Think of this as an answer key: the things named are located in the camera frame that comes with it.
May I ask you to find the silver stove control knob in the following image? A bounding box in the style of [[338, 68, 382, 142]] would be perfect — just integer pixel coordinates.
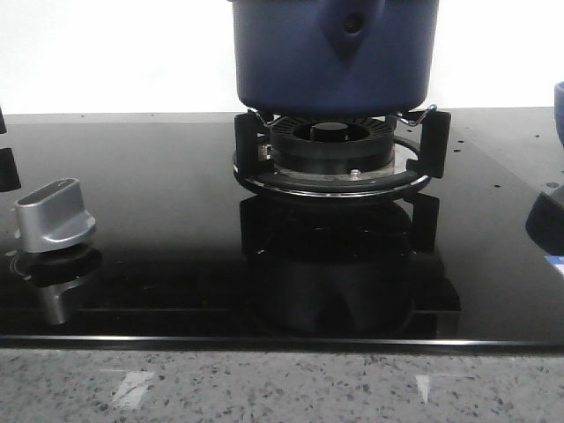
[[14, 178, 96, 253]]

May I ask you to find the black pot support ring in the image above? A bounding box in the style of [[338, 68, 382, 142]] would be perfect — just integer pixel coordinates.
[[231, 104, 453, 198]]

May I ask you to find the light blue plastic bowl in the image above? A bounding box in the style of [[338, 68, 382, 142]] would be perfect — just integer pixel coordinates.
[[553, 81, 564, 145]]

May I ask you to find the blue energy label sticker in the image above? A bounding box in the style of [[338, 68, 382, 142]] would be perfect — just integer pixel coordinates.
[[545, 255, 564, 277]]

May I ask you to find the dark blue cooking pot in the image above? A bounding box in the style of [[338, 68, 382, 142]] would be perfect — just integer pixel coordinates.
[[231, 0, 439, 117]]

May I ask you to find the black gas burner head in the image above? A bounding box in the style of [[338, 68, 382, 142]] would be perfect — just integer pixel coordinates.
[[270, 117, 394, 174]]

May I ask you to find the black glass gas hob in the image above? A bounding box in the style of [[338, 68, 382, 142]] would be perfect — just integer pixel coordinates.
[[1, 108, 563, 352]]

